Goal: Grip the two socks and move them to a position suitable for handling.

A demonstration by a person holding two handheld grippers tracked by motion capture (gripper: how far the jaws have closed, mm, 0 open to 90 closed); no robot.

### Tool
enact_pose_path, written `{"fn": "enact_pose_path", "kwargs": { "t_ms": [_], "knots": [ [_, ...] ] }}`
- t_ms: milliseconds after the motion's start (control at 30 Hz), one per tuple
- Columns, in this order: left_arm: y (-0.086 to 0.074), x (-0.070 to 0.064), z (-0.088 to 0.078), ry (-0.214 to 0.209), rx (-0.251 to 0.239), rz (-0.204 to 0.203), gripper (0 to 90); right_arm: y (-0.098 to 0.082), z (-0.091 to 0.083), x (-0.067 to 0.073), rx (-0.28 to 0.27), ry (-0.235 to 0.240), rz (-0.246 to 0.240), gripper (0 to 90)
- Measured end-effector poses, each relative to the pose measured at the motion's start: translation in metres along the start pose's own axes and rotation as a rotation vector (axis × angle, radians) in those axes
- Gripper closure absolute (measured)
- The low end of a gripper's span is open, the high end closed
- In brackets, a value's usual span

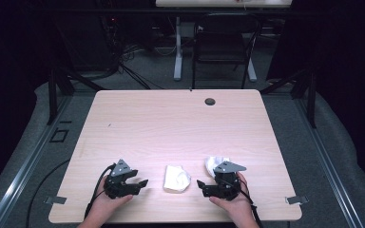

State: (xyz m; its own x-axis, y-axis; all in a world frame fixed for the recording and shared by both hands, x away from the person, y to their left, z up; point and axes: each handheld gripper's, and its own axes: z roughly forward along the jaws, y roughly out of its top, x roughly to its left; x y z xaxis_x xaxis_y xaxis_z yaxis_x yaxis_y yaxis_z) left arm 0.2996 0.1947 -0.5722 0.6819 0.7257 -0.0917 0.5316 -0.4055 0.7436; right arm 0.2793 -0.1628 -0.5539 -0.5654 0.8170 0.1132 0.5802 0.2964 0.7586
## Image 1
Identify tangle of black cables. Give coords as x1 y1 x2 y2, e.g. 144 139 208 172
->
99 13 165 90

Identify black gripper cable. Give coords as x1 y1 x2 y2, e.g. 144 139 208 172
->
84 162 117 220
238 176 264 228

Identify person's right hand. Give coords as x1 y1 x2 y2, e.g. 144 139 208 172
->
208 171 255 223

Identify black floor cable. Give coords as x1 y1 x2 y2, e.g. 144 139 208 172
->
25 159 71 228

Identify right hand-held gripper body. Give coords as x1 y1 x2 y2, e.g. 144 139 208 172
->
202 161 243 201

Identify black metal frame stand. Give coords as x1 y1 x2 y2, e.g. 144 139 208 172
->
259 66 318 129
46 66 106 126

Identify white cloth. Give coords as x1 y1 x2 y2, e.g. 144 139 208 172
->
203 155 231 179
163 164 192 194

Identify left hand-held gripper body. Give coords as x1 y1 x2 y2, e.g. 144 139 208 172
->
103 159 141 200

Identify metal table bracket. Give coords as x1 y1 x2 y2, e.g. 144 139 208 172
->
284 195 310 205
43 196 67 205

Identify aluminium floor rail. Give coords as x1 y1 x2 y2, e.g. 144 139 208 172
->
0 94 73 228
296 97 365 228

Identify black folding chair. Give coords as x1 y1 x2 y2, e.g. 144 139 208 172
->
190 12 263 90

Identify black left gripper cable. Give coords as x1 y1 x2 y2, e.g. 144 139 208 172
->
84 162 117 220

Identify person's left hand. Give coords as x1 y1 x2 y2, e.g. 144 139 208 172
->
86 180 134 223

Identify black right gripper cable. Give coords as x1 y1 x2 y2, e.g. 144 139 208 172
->
238 176 264 228

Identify white desk with legs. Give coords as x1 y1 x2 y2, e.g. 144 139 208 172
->
154 0 294 83

